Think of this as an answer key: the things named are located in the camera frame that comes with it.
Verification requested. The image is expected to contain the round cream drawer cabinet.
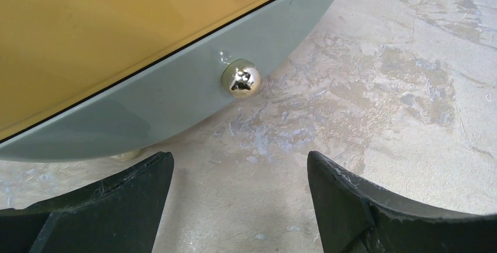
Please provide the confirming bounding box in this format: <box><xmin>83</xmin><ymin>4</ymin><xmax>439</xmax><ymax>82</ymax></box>
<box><xmin>1</xmin><ymin>0</ymin><xmax>333</xmax><ymax>162</ymax></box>

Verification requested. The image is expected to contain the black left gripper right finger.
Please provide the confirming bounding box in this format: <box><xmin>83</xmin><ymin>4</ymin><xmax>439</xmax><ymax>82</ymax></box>
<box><xmin>307</xmin><ymin>151</ymin><xmax>496</xmax><ymax>252</ymax></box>

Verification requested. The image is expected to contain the silver round drawer knob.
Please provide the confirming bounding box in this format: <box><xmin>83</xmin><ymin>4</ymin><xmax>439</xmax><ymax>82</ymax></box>
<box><xmin>221</xmin><ymin>59</ymin><xmax>262</xmax><ymax>98</ymax></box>

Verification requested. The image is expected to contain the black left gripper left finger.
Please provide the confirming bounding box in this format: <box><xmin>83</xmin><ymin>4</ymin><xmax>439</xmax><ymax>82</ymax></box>
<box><xmin>1</xmin><ymin>152</ymin><xmax>174</xmax><ymax>252</ymax></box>

